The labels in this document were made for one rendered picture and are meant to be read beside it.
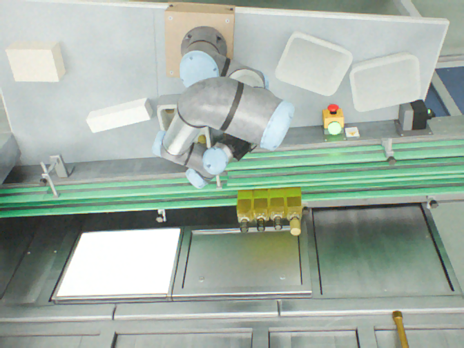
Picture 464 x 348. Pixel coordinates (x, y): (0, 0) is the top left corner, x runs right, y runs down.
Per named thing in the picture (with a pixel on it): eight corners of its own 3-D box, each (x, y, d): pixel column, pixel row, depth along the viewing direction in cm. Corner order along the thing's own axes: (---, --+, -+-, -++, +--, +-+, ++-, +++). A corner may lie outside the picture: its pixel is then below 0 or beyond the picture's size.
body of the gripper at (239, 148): (262, 141, 164) (237, 165, 160) (242, 127, 167) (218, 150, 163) (262, 129, 157) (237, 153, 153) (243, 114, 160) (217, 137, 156)
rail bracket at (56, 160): (65, 170, 203) (45, 206, 186) (51, 137, 193) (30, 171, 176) (76, 170, 203) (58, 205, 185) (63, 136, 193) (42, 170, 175)
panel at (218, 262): (82, 235, 199) (53, 304, 172) (79, 230, 197) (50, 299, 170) (306, 225, 187) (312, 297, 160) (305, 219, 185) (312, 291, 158)
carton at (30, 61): (14, 41, 173) (5, 49, 167) (58, 41, 172) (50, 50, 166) (23, 72, 180) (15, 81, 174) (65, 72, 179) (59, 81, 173)
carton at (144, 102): (90, 111, 189) (85, 119, 184) (147, 97, 183) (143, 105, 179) (97, 124, 192) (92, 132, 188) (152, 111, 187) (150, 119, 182)
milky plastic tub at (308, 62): (329, 86, 177) (332, 98, 170) (272, 67, 174) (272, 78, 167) (352, 43, 166) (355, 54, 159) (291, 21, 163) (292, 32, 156)
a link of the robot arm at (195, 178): (204, 188, 149) (198, 192, 157) (228, 165, 153) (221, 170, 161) (186, 169, 149) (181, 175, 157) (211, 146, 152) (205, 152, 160)
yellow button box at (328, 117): (322, 124, 185) (324, 134, 179) (322, 107, 181) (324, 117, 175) (341, 123, 184) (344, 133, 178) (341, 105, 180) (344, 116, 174)
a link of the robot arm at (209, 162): (189, 162, 138) (181, 170, 148) (225, 176, 140) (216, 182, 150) (197, 137, 140) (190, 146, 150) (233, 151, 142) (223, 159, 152)
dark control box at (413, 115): (398, 119, 181) (402, 131, 175) (399, 99, 177) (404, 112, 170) (420, 117, 180) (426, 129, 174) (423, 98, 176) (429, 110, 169)
